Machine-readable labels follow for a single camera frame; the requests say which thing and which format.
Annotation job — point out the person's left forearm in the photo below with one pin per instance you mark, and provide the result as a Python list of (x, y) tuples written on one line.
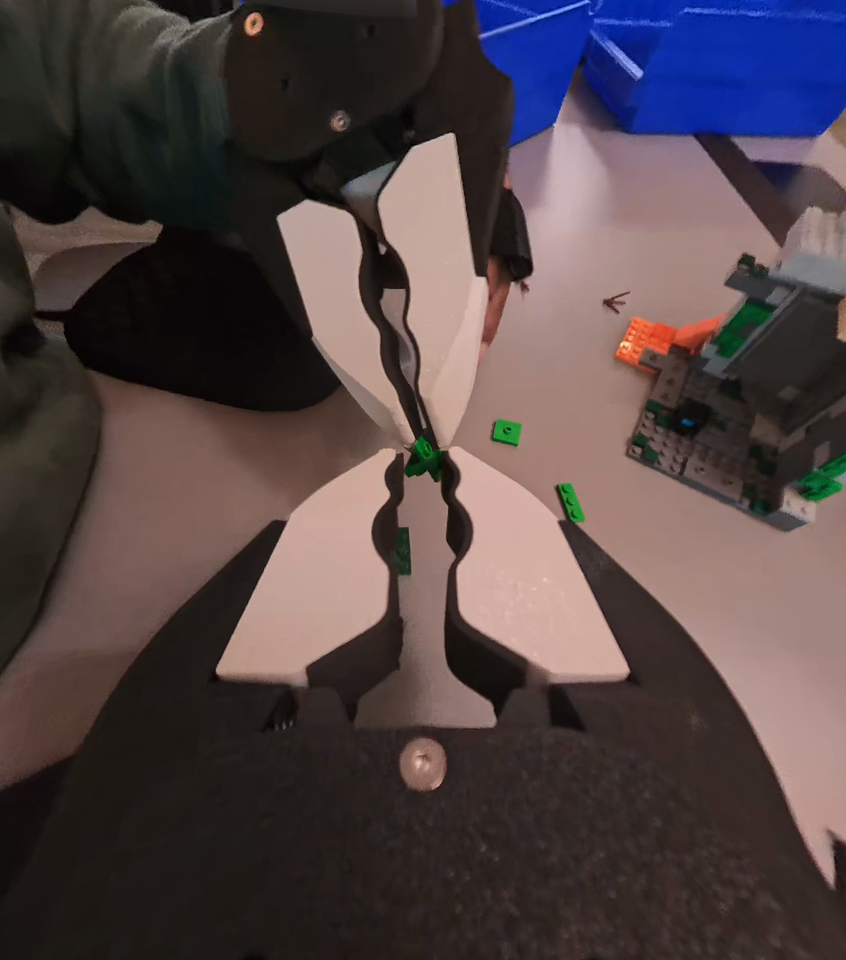
[(93, 90)]

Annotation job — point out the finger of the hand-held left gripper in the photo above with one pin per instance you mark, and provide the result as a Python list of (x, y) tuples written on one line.
[(441, 262), (325, 285)]

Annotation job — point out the person's left hand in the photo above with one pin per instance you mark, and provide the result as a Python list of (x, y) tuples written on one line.
[(499, 304)]

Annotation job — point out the green narrow toy plate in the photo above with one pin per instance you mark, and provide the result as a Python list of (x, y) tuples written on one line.
[(571, 502)]

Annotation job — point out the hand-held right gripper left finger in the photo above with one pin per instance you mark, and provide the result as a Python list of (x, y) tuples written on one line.
[(318, 592)]

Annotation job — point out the grey toy brick building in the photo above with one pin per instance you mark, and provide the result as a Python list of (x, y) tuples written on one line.
[(767, 390)]

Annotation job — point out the person's green sweatshirt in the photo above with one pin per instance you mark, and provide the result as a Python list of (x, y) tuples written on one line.
[(3, 450)]

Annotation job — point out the small brown toy piece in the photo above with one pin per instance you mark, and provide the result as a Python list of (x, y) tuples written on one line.
[(615, 302)]

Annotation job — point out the dark green toy plate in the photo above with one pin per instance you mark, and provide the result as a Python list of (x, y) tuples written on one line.
[(402, 551)]

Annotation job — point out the green square toy plate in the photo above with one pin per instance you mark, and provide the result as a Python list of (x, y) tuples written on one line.
[(506, 433)]

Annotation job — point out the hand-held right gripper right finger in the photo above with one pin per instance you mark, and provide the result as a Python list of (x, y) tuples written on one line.
[(535, 592)]

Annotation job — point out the grey desk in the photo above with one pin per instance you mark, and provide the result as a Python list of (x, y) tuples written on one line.
[(730, 600)]

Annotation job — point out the small green toy brick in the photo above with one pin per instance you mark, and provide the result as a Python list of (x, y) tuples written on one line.
[(423, 454)]

